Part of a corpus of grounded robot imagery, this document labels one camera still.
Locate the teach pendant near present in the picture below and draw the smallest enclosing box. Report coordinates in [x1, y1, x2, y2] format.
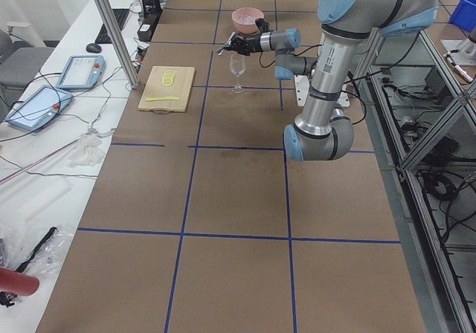
[4, 85, 73, 132]

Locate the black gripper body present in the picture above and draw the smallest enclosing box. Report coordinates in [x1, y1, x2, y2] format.
[229, 19, 270, 56]

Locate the yellow plastic knife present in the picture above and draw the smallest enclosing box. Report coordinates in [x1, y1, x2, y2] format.
[145, 96, 181, 102]

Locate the black computer mouse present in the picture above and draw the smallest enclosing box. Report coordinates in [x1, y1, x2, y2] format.
[86, 43, 102, 54]

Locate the lemon slice front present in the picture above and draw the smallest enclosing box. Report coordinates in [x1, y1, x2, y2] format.
[161, 78, 173, 86]

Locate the teach pendant far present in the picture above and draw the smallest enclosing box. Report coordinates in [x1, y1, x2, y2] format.
[56, 54, 106, 91]

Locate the red cylinder bottle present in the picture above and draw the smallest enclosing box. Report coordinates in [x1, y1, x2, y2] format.
[1, 268, 39, 296]

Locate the long pink rod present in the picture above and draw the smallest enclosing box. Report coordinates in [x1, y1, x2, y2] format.
[0, 137, 81, 184]

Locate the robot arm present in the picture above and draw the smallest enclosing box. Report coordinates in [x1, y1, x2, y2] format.
[283, 0, 438, 161]
[224, 19, 318, 80]

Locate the clear wine glass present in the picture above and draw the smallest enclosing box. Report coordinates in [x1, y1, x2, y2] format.
[229, 54, 246, 93]

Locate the teach pendant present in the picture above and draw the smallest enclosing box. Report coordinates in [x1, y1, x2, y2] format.
[56, 54, 106, 91]
[4, 85, 73, 132]

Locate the clear ice cubes pile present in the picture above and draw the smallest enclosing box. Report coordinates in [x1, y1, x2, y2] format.
[237, 14, 255, 25]

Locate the pink plastic bowl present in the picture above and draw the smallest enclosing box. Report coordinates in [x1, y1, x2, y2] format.
[231, 7, 264, 35]

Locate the wooden cutting board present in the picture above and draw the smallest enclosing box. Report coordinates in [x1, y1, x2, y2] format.
[138, 65, 196, 113]

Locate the black keyboard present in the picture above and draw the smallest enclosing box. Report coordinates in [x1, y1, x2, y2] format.
[94, 8, 131, 45]

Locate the white crumpled cloth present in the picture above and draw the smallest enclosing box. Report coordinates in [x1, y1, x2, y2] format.
[68, 134, 105, 167]

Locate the blue storage bin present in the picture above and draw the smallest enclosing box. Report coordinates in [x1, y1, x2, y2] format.
[449, 0, 476, 32]

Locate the aluminium frame post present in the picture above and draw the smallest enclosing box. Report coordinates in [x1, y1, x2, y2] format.
[94, 0, 139, 89]

